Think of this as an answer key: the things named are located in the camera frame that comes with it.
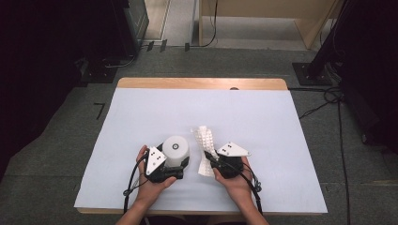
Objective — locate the pale blue table mat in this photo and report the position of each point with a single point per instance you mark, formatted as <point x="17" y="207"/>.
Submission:
<point x="250" y="118"/>

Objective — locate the black curtain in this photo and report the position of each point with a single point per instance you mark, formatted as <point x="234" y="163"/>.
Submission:
<point x="31" y="78"/>
<point x="375" y="62"/>

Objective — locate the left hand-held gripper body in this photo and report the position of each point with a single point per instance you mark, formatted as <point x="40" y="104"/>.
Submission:
<point x="156" y="161"/>

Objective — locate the black cabinet with glass side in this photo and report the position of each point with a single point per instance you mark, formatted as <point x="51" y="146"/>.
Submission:
<point x="125" y="31"/>

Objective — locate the black stand post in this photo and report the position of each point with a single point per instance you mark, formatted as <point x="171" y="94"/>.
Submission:
<point x="325" y="47"/>

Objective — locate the white waffle cloth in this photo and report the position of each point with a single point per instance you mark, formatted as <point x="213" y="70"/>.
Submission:
<point x="206" y="140"/>

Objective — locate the person's left hand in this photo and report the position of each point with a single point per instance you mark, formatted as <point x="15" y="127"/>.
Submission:
<point x="150" y="190"/>

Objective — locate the white cylinder device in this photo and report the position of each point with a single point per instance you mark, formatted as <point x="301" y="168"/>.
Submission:
<point x="180" y="156"/>

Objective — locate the black stand base plate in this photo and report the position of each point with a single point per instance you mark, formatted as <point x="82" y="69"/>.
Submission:
<point x="100" y="75"/>
<point x="303" y="76"/>

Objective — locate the person's right hand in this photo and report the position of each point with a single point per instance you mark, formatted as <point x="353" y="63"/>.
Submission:
<point x="237" y="187"/>

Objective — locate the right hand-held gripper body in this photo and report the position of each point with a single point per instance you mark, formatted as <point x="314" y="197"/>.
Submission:
<point x="233" y="150"/>

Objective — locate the light wooden cabinet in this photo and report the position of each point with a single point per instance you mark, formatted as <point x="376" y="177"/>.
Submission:
<point x="266" y="7"/>

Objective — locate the black floor bracket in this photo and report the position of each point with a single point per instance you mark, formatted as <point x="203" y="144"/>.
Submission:
<point x="150" y="46"/>
<point x="187" y="47"/>
<point x="163" y="45"/>

